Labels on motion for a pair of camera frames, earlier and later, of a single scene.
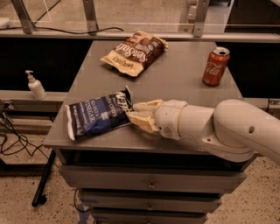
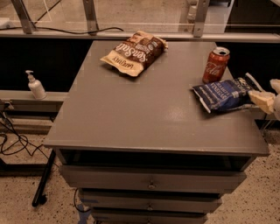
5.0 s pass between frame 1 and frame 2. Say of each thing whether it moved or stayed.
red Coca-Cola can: stayed
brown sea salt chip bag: stayed
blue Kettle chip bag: moved
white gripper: moved
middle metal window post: stayed
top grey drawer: stayed
